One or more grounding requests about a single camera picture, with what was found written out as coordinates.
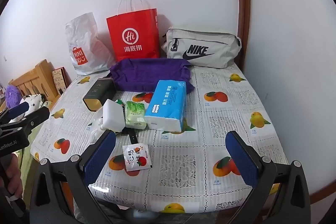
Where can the purple cloth bag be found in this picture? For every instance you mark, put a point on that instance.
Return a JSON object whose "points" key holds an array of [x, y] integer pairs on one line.
{"points": [[147, 73]]}

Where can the person's left hand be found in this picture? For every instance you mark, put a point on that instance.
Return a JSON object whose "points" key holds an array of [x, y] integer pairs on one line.
{"points": [[12, 174]]}

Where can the white sponge block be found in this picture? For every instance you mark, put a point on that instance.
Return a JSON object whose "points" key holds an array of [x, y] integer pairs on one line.
{"points": [[113, 116]]}

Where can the white pillow with black print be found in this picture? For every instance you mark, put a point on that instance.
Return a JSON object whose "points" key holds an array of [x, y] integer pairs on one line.
{"points": [[33, 102]]}

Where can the white plastic shopping bag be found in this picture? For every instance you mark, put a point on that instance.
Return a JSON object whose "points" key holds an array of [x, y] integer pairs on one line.
{"points": [[84, 50]]}

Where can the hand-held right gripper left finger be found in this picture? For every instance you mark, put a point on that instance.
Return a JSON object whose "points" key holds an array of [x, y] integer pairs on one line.
{"points": [[101, 155]]}

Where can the green tissue packet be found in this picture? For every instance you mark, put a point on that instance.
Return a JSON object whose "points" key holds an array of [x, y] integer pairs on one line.
{"points": [[135, 115]]}

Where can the grey waist bag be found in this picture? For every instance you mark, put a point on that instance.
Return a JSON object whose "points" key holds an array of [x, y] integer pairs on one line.
{"points": [[202, 48]]}

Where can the purple plush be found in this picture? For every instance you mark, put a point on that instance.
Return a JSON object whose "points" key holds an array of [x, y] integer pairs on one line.
{"points": [[12, 95]]}

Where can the blue tissue pack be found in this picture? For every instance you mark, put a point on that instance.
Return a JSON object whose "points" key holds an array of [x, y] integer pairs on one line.
{"points": [[166, 106]]}

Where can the white glove with green cuff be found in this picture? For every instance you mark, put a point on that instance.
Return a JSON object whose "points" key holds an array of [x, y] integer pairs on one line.
{"points": [[97, 127]]}

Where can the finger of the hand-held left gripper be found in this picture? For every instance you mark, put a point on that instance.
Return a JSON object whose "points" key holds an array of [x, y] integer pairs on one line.
{"points": [[19, 109], [35, 119]]}

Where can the white sachet with red print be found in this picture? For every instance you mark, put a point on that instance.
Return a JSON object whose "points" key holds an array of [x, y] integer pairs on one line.
{"points": [[137, 158]]}

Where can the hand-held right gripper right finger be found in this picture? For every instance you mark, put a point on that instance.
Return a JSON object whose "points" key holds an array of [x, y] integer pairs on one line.
{"points": [[241, 158]]}

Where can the brown patterned box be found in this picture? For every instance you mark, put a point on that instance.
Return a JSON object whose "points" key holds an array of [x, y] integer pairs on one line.
{"points": [[59, 79]]}

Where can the black rectangular box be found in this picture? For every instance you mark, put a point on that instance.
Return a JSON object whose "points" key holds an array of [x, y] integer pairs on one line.
{"points": [[99, 92]]}

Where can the red paper bag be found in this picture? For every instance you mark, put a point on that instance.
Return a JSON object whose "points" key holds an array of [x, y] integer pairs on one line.
{"points": [[134, 37]]}

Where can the wooden headboard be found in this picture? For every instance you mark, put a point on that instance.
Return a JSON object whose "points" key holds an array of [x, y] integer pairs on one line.
{"points": [[36, 79]]}

